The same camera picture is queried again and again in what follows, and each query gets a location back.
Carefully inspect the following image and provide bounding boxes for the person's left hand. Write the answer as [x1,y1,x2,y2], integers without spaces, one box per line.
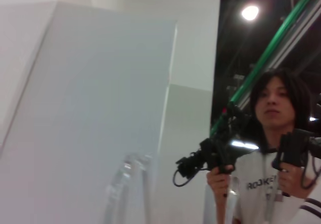
[277,168,297,197]

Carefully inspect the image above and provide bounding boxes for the person's right hand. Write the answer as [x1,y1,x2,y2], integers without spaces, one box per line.
[207,165,234,197]

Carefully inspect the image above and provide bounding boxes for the clear plastic glasses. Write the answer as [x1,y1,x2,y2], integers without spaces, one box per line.
[103,152,239,224]

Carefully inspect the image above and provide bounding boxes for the person in white shirt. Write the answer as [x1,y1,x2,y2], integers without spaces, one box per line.
[207,67,321,224]

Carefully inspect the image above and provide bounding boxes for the green ceiling beam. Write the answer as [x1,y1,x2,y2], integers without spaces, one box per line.
[210,0,321,137]

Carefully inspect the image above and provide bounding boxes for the round ceiling lamp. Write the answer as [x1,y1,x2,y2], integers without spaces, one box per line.
[240,4,260,22]

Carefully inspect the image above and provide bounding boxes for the black teleoperation handle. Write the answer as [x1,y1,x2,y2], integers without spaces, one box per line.
[272,129,321,190]
[172,104,262,187]

